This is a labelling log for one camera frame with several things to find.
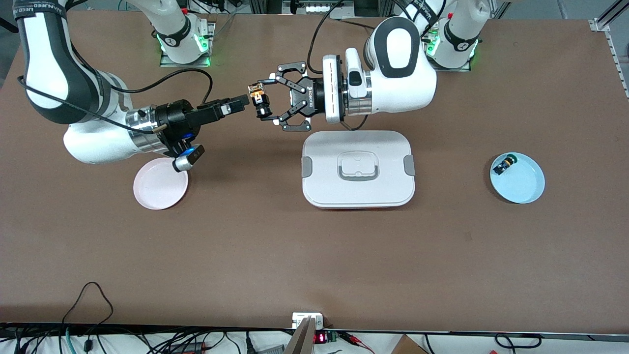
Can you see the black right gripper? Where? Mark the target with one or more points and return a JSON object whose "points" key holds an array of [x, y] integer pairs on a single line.
{"points": [[176, 119]]}

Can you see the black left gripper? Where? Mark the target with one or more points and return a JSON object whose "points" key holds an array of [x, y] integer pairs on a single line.
{"points": [[313, 100]]}

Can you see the orange push button switch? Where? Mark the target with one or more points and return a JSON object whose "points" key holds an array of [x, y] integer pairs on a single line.
{"points": [[263, 103]]}

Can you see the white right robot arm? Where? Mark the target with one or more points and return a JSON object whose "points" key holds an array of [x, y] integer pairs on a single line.
{"points": [[44, 59]]}

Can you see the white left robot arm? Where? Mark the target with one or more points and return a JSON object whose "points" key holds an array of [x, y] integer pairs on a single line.
{"points": [[403, 83]]}

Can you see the white power strip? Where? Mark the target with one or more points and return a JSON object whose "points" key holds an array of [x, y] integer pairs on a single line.
{"points": [[319, 7]]}

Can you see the pink round plate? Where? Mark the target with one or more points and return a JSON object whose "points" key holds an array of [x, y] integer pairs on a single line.
{"points": [[157, 191]]}

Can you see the white lunch box grey latches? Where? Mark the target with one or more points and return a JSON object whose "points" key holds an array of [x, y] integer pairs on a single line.
{"points": [[383, 147]]}

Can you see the small white box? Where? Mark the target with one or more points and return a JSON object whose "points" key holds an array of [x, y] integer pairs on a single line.
{"points": [[300, 319]]}

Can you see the black table edge strip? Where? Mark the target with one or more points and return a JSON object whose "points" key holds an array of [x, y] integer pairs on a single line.
{"points": [[147, 328]]}

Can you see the black power adapter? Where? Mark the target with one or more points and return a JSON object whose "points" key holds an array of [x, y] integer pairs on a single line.
{"points": [[189, 347]]}

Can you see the red digit display module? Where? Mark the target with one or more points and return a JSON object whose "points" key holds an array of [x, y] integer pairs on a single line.
{"points": [[320, 338]]}

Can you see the grey metal bar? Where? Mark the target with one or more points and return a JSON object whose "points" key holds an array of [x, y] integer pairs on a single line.
{"points": [[300, 341]]}

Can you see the light blue round plate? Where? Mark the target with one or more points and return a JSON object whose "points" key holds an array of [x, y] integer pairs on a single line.
{"points": [[521, 184]]}

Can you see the brown cardboard piece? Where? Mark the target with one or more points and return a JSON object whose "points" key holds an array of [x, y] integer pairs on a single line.
{"points": [[408, 346]]}

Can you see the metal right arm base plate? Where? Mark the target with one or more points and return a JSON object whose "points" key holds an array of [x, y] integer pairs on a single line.
{"points": [[169, 64]]}

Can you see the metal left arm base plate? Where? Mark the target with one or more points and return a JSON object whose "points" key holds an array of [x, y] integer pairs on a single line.
{"points": [[452, 69]]}

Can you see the aluminium frame rail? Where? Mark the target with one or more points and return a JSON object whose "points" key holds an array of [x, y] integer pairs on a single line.
{"points": [[616, 61]]}

